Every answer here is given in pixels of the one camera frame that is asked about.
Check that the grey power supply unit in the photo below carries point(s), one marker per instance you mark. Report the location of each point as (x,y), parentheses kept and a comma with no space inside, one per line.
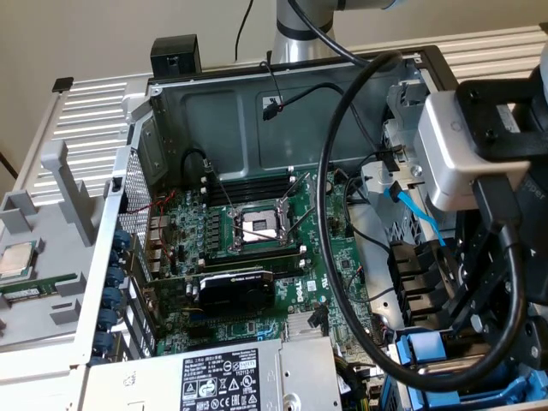
(171,381)

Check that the open grey PC case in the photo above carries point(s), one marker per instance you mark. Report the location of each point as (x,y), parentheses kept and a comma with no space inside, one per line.
(214,128)

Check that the grey parts rack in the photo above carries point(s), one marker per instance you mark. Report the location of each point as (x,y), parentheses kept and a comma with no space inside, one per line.
(51,261)

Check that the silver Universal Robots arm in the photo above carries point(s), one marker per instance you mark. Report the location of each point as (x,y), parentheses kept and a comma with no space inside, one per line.
(299,47)

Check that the silver CPU chip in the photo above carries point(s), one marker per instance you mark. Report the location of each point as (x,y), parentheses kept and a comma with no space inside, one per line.
(15,261)

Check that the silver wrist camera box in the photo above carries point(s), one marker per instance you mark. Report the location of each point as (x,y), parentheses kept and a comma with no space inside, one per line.
(445,145)

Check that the black RAM slot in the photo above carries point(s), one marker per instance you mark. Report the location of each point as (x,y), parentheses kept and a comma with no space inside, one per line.
(257,253)
(252,182)
(291,269)
(252,193)
(257,249)
(252,198)
(252,187)

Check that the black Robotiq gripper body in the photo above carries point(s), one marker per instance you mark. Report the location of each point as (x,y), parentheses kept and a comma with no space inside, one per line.
(535,231)

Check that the black plastic shroud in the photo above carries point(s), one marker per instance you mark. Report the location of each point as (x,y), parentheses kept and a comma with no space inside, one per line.
(411,274)

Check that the blue card retention clip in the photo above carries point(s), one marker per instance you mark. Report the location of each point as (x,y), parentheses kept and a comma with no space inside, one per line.
(104,343)
(109,320)
(122,238)
(115,277)
(117,257)
(113,298)

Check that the metal socket cover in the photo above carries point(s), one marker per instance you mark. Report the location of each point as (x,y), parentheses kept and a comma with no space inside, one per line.
(310,188)

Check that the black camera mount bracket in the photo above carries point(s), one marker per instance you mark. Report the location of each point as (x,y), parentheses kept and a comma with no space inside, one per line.
(484,120)

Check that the black Nvidia graphics card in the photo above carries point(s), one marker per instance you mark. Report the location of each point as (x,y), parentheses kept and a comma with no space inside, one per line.
(235,295)

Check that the black table end cap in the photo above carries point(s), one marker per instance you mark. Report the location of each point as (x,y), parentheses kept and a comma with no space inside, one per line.
(63,84)

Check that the blue drive caddies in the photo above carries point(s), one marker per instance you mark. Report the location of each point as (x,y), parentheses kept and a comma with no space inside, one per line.
(396,387)

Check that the black box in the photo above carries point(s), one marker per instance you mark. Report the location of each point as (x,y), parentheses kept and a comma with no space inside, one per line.
(175,51)

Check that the hard disk with blue carrier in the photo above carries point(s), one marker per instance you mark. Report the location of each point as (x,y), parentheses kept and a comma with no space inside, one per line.
(421,344)

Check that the metal optical drive cage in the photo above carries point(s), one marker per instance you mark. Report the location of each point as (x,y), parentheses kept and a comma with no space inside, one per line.
(406,141)

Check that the round coin battery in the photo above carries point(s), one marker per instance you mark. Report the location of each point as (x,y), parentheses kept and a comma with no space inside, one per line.
(329,186)

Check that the silver finned heat sink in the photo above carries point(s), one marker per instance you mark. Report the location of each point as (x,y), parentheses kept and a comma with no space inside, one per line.
(297,327)

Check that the blue expansion slot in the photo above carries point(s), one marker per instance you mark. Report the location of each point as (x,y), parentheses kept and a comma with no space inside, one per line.
(197,317)

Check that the green RAM stick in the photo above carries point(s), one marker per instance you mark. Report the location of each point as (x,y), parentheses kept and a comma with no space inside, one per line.
(47,284)
(252,259)

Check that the silver CPU socket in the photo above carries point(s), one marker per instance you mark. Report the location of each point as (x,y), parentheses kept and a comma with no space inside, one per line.
(252,220)

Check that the thin metal locking lever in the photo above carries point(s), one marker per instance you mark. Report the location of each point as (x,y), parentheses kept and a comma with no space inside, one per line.
(257,233)
(220,186)

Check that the green Dell motherboard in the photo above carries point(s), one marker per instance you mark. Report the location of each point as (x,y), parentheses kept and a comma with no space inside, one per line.
(299,274)

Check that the empty blue disk carrier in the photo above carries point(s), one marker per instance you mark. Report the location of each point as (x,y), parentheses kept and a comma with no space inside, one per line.
(514,385)

